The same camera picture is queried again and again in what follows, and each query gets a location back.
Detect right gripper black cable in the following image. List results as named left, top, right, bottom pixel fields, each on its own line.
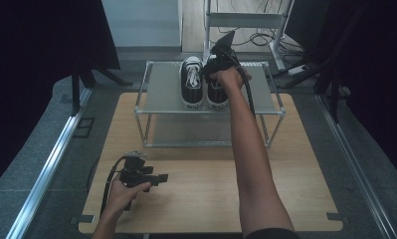
left=233, top=54, right=257, bottom=120

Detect black tape strip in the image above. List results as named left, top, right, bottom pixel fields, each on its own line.
left=326, top=212, right=349, bottom=223
left=70, top=214, right=97, bottom=225

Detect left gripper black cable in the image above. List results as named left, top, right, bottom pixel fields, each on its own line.
left=99, top=155, right=126, bottom=217

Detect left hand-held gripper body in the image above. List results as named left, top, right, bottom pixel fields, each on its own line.
left=119, top=150, right=154, bottom=189

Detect black sleeve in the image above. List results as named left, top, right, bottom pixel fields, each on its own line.
left=245, top=227, right=300, bottom=239

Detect grey metal shoe rack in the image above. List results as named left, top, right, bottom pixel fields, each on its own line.
left=133, top=61, right=287, bottom=149

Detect white metal stand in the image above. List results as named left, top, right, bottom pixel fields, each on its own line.
left=202, top=0, right=296, bottom=72

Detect black floor cables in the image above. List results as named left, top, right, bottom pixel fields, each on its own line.
left=209, top=0, right=306, bottom=58

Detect black canvas sneaker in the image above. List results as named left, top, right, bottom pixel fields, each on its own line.
left=205, top=54, right=230, bottom=111
left=179, top=55, right=206, bottom=111

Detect aluminium floor rail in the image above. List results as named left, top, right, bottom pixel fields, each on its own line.
left=5, top=88, right=94, bottom=239
left=314, top=94, right=397, bottom=239

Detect person's left hand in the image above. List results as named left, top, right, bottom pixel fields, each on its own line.
left=107, top=180, right=152, bottom=219

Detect black tripod stand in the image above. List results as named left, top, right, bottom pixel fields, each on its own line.
left=272, top=49, right=353, bottom=124
left=70, top=64, right=134, bottom=118

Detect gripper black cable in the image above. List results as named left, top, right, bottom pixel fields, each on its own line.
left=99, top=155, right=126, bottom=217
left=233, top=54, right=257, bottom=120

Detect black curtain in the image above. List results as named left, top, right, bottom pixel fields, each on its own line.
left=0, top=0, right=121, bottom=197
left=285, top=0, right=397, bottom=185

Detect white power strip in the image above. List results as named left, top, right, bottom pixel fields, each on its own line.
left=287, top=64, right=310, bottom=76

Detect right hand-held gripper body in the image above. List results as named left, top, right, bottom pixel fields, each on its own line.
left=203, top=30, right=241, bottom=80

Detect person's right hand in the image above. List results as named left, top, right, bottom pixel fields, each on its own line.
left=209, top=66, right=253, bottom=93

